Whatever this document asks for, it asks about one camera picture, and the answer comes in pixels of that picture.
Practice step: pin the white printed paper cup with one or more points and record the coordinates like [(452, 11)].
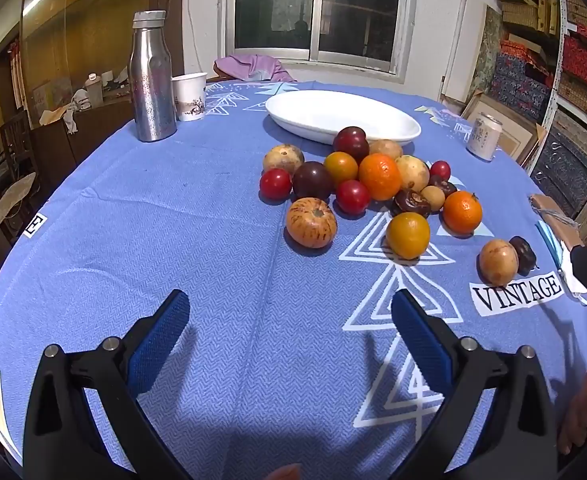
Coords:
[(189, 97)]

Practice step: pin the orange yellow round fruit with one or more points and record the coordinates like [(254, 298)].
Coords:
[(407, 235), (340, 167)]

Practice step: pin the dark red plum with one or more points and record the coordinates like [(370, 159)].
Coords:
[(351, 143)]

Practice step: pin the sliding glass window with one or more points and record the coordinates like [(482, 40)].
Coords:
[(318, 5)]

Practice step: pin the blue printed tablecloth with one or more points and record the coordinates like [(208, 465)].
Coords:
[(173, 240)]

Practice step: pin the white drink can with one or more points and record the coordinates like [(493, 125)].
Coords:
[(483, 137)]

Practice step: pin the person's left hand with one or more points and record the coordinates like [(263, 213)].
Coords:
[(284, 473)]

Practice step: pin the dark brown mangosteen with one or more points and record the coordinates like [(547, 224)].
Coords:
[(446, 186), (525, 255), (408, 204)]

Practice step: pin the white metal shelf rack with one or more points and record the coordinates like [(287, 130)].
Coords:
[(562, 35)]

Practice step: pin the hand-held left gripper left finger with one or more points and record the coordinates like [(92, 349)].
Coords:
[(158, 340)]

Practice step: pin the orange striped round fruit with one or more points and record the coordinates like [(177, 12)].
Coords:
[(311, 222)]

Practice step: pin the stack of patterned boxes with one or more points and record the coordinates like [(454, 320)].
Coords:
[(583, 55)]

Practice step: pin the low wooden sideboard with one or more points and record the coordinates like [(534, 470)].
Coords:
[(93, 135)]

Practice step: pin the small red cherry tomato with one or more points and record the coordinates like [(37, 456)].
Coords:
[(440, 169)]

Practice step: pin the flat cardboard box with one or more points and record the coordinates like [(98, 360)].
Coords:
[(508, 135)]

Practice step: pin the stainless steel bottle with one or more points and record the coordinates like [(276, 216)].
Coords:
[(151, 85)]

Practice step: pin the dark purple plum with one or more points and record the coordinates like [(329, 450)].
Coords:
[(313, 180)]

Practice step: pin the tall wooden cabinet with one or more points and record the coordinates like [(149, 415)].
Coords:
[(88, 20)]

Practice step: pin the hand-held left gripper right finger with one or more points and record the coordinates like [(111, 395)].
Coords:
[(423, 340)]

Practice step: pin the person's right hand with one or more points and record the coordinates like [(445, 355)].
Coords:
[(581, 410)]

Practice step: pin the green patterned board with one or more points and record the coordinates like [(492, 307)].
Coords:
[(488, 50)]

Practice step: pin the white rag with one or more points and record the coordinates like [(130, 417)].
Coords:
[(76, 107)]

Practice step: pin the dark wooden chair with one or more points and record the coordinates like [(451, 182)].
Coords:
[(13, 160)]

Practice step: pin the blue and white wrapper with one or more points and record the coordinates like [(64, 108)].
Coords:
[(553, 247)]

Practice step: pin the orange mandarin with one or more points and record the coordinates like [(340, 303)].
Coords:
[(379, 176), (462, 212)]

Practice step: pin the white oval plate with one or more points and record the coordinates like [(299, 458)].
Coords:
[(323, 110)]

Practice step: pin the purple cloth jacket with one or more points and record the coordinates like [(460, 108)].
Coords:
[(253, 67)]

